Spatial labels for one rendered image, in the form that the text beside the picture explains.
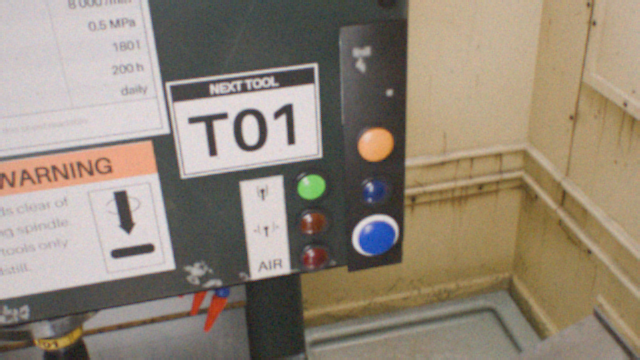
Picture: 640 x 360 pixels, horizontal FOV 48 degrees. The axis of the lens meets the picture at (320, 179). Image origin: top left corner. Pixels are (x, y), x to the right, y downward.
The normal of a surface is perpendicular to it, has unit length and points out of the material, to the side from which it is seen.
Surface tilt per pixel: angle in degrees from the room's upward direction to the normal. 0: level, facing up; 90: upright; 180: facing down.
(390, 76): 90
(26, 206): 90
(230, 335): 90
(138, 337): 90
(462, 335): 0
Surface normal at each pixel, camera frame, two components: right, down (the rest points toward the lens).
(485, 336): -0.04, -0.86
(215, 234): 0.23, 0.49
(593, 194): -0.97, 0.15
